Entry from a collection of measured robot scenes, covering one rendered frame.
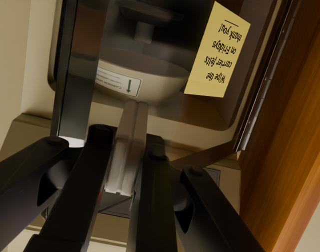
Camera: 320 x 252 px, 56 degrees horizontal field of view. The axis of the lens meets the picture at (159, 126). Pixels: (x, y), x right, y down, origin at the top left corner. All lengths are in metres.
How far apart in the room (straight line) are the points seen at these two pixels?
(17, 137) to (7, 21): 0.53
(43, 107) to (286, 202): 0.35
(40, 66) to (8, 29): 0.49
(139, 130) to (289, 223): 0.31
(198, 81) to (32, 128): 0.24
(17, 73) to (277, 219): 0.74
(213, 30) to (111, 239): 0.26
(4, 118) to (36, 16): 0.59
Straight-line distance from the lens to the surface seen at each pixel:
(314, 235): 1.23
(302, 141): 0.43
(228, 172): 0.44
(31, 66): 0.44
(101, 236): 0.39
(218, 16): 0.27
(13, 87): 0.94
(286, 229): 0.44
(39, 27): 0.43
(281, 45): 0.42
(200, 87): 0.28
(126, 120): 0.16
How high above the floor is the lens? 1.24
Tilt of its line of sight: 20 degrees up
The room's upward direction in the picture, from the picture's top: 165 degrees counter-clockwise
